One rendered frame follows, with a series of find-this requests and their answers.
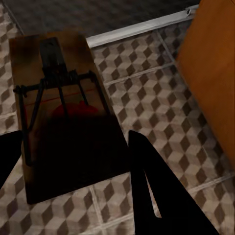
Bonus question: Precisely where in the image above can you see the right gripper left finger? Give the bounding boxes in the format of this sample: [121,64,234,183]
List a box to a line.
[0,130,23,189]

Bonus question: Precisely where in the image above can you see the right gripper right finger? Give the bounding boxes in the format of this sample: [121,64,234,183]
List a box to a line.
[128,131,220,235]

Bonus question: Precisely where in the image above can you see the mousetrap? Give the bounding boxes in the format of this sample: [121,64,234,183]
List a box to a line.
[8,27,130,206]

